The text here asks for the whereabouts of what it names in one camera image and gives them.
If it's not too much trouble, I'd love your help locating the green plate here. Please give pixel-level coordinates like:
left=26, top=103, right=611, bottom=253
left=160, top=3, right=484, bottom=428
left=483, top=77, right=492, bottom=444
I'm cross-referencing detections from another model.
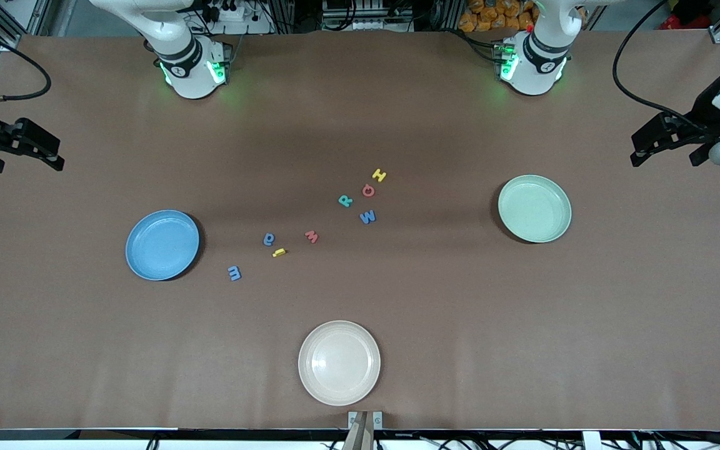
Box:
left=497, top=174, right=573, bottom=244

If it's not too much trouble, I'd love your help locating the blue plate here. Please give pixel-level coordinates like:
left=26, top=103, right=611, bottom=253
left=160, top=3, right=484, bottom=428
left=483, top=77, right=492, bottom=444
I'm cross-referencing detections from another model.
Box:
left=125, top=209, right=201, bottom=281

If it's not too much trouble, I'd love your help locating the orange snack bag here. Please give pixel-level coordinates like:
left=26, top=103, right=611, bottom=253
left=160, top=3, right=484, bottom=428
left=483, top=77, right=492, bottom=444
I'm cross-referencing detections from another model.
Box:
left=459, top=0, right=539, bottom=32

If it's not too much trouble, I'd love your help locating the white power strip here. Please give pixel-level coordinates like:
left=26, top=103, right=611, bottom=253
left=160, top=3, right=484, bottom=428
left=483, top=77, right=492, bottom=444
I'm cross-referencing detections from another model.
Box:
left=201, top=0, right=273, bottom=35

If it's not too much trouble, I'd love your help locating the grey equipment rack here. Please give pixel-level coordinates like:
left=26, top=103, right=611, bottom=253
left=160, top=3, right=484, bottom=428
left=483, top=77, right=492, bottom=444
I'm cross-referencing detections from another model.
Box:
left=321, top=0, right=415, bottom=32

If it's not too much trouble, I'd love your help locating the beige plate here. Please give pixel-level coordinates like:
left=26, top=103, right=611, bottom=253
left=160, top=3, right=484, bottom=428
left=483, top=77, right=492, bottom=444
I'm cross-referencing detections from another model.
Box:
left=298, top=320, right=381, bottom=407

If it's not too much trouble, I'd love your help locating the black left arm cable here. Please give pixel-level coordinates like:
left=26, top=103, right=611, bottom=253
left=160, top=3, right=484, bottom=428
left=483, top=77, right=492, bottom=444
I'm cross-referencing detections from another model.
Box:
left=612, top=0, right=711, bottom=129

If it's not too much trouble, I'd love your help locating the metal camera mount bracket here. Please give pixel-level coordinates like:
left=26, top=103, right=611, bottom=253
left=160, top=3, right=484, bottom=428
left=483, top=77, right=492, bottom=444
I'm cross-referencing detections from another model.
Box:
left=347, top=411, right=384, bottom=450

